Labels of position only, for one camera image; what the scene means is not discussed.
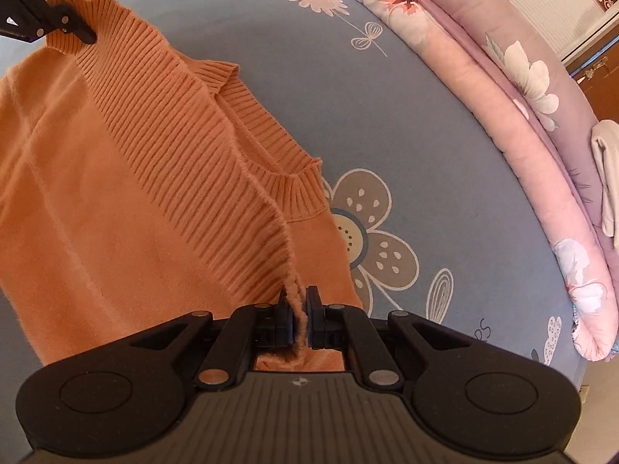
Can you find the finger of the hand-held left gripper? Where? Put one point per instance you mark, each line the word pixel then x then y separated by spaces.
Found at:
pixel 29 14

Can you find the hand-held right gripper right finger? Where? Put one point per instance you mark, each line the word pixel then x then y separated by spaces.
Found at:
pixel 313 320

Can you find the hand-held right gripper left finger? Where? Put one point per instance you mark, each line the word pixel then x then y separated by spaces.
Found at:
pixel 287 323

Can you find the white folded garment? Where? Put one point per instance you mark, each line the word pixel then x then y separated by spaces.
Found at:
pixel 607 179

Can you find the wooden cabinet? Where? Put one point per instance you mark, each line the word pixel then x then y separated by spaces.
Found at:
pixel 599 96

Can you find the pink and lilac floral quilt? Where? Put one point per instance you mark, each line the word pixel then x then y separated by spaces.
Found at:
pixel 483 82

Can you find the orange knit sweater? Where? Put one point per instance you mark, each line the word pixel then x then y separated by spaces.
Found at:
pixel 121 179

